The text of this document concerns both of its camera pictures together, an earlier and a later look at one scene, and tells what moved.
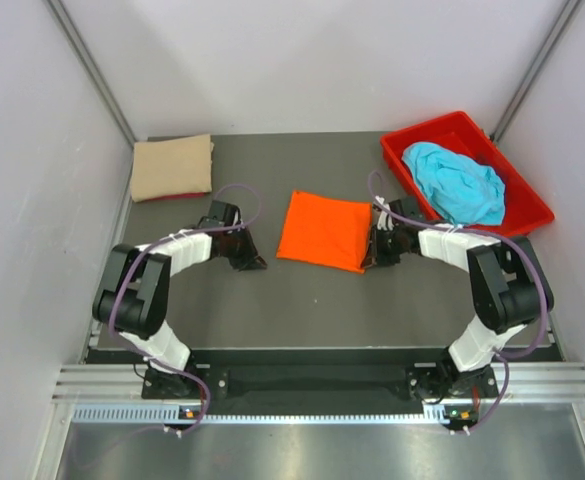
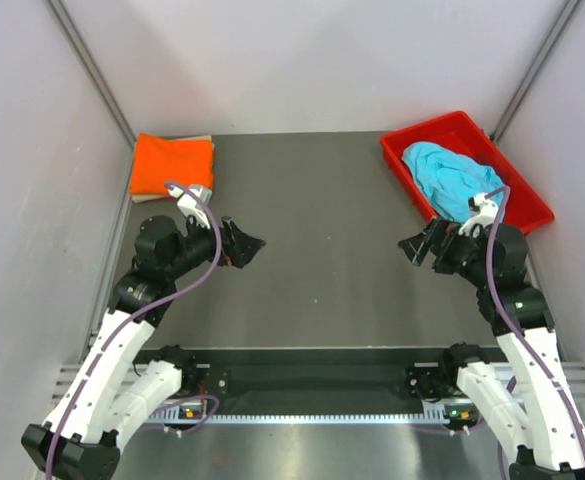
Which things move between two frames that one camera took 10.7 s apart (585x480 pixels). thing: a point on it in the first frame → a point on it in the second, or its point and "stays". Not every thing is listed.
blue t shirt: x=467 y=191 stays
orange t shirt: x=327 y=231 → x=157 y=160
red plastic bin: x=525 y=206 stays
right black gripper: x=378 y=257 → x=444 y=235
